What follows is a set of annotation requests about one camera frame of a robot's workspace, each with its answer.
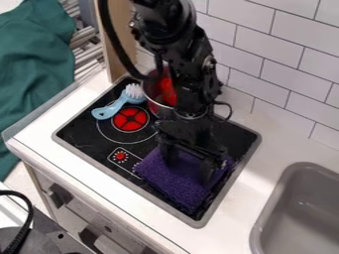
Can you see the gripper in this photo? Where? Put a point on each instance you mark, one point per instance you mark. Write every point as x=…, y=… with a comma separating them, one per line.
x=190, y=134

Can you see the purple cloth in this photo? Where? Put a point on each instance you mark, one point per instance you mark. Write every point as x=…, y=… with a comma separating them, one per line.
x=181, y=185

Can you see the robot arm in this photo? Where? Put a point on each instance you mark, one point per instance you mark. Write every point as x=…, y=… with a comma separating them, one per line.
x=176, y=39

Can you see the toy stove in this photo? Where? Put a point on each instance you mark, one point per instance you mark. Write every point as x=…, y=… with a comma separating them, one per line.
x=110, y=135

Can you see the green cloth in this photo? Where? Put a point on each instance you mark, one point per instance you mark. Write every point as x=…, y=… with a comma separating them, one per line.
x=31, y=66

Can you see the silver pot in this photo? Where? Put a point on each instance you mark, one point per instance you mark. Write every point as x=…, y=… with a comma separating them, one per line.
x=159, y=96

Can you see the blue dish brush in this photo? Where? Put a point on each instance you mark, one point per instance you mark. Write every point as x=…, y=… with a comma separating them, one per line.
x=118, y=103

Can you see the toy sink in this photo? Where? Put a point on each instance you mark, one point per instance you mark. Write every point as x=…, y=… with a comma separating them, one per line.
x=300, y=215

